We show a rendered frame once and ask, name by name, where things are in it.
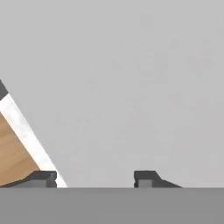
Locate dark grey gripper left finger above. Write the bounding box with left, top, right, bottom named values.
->
left=0, top=170, right=58, bottom=189

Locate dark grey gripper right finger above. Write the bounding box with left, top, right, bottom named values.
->
left=133, top=170, right=184, bottom=189

